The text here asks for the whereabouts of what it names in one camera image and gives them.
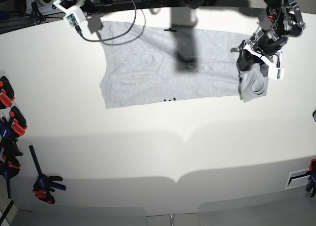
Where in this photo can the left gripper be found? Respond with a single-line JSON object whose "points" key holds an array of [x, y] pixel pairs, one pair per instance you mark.
{"points": [[260, 49]]}

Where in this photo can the grey T-shirt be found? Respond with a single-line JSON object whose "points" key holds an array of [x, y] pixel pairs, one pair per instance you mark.
{"points": [[148, 65]]}

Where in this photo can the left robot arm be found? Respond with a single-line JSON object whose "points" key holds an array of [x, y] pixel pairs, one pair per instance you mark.
{"points": [[281, 20]]}

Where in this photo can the upper orange black clamp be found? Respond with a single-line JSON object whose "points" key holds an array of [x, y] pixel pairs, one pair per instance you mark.
{"points": [[6, 93]]}

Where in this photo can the orange black clamp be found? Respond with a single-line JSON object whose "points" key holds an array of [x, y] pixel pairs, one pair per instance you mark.
{"points": [[6, 93], [14, 127]]}

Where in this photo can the lower orange black clamp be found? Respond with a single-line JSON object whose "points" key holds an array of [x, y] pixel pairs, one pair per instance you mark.
{"points": [[14, 127]]}

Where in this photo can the blue clamp at right edge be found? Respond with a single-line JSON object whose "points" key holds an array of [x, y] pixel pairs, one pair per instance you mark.
{"points": [[311, 185]]}

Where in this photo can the blue bar clamp on table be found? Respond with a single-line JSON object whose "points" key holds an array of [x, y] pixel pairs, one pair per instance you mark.
{"points": [[45, 185]]}

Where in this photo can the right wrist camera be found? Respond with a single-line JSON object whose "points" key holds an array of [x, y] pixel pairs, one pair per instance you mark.
{"points": [[74, 18]]}

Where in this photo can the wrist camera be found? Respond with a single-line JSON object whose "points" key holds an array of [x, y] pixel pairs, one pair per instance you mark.
{"points": [[74, 18], [276, 73]]}

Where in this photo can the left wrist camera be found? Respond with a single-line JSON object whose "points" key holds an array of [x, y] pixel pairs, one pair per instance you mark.
{"points": [[276, 73]]}

